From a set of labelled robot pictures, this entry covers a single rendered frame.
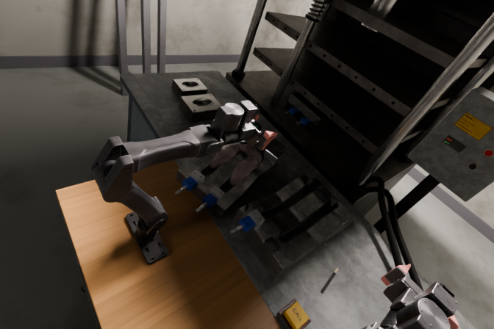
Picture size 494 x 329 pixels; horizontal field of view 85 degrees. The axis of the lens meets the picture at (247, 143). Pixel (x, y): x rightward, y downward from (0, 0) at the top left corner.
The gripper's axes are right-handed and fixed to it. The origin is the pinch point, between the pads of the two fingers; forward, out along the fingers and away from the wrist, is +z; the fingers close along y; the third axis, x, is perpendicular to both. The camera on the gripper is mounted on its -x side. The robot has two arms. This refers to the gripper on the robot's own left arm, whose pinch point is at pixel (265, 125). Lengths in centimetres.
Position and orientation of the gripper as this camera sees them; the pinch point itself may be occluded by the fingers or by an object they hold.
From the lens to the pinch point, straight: 91.9
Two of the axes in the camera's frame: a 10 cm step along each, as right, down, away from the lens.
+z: 7.5, -2.0, 6.4
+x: -3.2, 7.3, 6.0
